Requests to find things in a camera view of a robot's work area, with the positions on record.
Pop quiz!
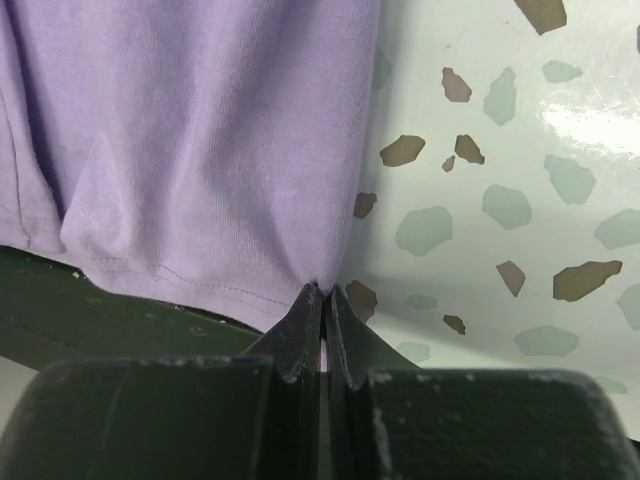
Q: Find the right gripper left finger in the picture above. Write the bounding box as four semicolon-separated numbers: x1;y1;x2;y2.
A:
9;284;323;479

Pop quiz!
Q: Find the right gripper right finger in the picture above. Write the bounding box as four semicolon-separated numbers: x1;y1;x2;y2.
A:
324;288;638;479

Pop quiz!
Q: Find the purple t shirt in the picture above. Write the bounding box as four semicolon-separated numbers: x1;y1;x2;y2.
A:
1;1;381;331

